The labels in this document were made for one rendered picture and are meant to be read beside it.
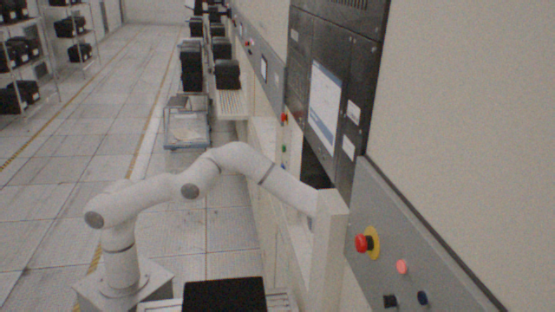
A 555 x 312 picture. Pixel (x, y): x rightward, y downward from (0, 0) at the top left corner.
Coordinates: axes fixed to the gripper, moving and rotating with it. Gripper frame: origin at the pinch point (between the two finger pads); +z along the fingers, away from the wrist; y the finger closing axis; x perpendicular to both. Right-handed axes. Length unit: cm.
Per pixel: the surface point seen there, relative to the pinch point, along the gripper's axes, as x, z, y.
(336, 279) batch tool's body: 0.1, -31.1, 26.6
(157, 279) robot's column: -44, -85, -27
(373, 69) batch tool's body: 56, -30, 27
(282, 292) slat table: -43, -36, -13
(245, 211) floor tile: -120, -31, -183
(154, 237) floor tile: -120, -106, -156
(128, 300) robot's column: -44, -95, -18
